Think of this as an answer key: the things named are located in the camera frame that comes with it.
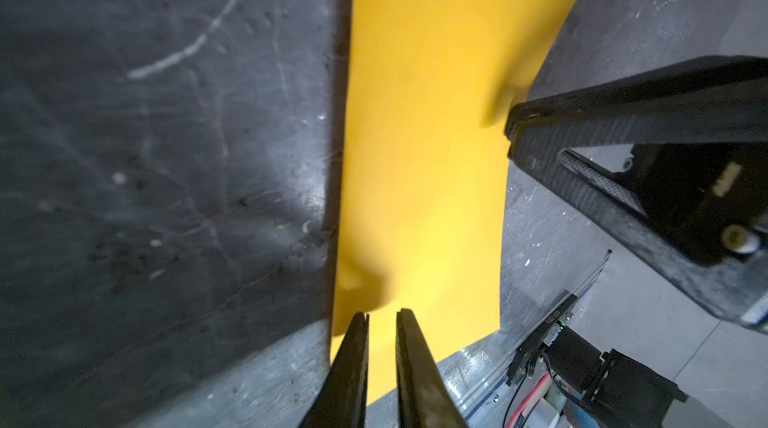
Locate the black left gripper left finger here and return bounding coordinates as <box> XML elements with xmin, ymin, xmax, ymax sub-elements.
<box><xmin>300</xmin><ymin>312</ymin><xmax>369</xmax><ymax>428</ymax></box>

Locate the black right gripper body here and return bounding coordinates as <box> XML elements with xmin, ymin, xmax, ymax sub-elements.
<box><xmin>623</xmin><ymin>139</ymin><xmax>767</xmax><ymax>266</ymax></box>

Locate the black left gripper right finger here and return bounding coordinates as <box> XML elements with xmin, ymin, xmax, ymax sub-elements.
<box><xmin>395</xmin><ymin>309</ymin><xmax>467</xmax><ymax>427</ymax></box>

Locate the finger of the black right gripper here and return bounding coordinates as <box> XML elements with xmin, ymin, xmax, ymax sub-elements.
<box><xmin>505</xmin><ymin>56</ymin><xmax>767</xmax><ymax>146</ymax></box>
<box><xmin>508</xmin><ymin>130</ymin><xmax>767</xmax><ymax>332</ymax></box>

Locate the yellow square paper sheet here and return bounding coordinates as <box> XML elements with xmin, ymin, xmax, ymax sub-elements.
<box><xmin>332</xmin><ymin>0</ymin><xmax>576</xmax><ymax>402</ymax></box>

